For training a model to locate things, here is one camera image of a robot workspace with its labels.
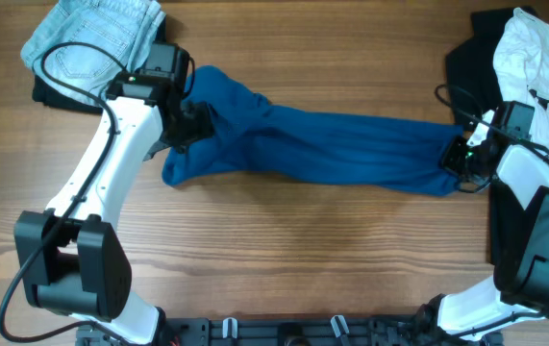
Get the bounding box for black t-shirt right pile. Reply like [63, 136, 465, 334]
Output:
[439, 8, 533, 265]

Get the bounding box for folded light blue jeans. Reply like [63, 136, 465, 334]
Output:
[20, 0, 165, 112]

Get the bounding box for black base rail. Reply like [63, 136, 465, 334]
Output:
[74, 314, 504, 346]

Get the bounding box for white printed t-shirt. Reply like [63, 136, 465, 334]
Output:
[492, 8, 549, 149]

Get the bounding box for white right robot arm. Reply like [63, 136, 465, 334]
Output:
[398, 136, 549, 345]

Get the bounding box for folded black garment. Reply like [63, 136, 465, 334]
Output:
[21, 11, 166, 114]

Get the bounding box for dark blue t-shirt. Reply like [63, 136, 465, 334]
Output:
[162, 65, 462, 196]

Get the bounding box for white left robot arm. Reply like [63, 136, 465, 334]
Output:
[8, 95, 213, 345]

